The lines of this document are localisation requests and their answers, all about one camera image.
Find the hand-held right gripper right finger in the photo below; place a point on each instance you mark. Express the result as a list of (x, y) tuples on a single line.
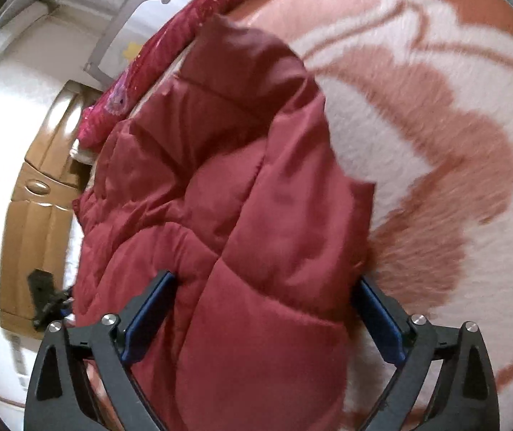
[(379, 318)]

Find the white pillow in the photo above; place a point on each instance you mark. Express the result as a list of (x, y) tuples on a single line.
[(83, 155)]

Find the orange and white blanket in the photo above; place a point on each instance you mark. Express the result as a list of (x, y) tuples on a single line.
[(418, 98)]

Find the red floral quilt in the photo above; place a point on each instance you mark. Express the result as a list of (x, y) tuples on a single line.
[(148, 63)]

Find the wooden headboard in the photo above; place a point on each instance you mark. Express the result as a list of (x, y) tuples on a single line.
[(36, 233)]

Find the red quilted jacket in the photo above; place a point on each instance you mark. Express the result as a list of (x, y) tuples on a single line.
[(238, 233)]

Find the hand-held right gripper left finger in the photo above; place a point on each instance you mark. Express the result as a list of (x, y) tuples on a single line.
[(146, 309)]

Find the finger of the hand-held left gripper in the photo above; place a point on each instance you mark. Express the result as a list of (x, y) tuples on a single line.
[(68, 303)]

